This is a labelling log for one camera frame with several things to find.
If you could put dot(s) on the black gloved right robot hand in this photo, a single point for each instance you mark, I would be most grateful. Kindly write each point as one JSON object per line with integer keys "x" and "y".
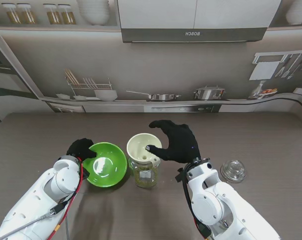
{"x": 180, "y": 145}

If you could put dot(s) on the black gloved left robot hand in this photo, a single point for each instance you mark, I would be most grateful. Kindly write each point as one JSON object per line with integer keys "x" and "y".
{"x": 79, "y": 150}

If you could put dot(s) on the green plastic bowl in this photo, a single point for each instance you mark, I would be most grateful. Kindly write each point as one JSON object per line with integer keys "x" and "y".
{"x": 110, "y": 175}

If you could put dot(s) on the cream plastic funnel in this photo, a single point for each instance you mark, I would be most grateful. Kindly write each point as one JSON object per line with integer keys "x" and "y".
{"x": 138, "y": 147}

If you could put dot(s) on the mung beans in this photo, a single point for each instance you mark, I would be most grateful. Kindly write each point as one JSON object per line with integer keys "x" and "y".
{"x": 144, "y": 175}

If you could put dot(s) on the clear glass jar lid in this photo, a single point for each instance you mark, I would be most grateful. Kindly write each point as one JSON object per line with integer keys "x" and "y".
{"x": 233, "y": 171}

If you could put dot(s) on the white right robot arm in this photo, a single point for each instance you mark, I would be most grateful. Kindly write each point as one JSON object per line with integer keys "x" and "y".
{"x": 220, "y": 202}

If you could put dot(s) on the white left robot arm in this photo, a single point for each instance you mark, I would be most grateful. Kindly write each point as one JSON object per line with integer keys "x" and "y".
{"x": 41, "y": 197}

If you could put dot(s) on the clear glass jar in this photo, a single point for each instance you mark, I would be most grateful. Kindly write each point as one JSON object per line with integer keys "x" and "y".
{"x": 145, "y": 175}

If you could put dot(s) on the printed kitchen backdrop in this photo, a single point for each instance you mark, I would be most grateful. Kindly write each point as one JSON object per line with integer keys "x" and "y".
{"x": 165, "y": 70}

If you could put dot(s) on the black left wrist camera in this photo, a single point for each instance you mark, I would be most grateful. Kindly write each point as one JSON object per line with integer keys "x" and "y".
{"x": 85, "y": 175}

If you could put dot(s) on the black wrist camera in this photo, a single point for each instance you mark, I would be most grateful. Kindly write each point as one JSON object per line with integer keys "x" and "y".
{"x": 180, "y": 176}
{"x": 85, "y": 175}

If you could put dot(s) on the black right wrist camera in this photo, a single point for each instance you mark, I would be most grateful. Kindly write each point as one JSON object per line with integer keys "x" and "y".
{"x": 180, "y": 176}

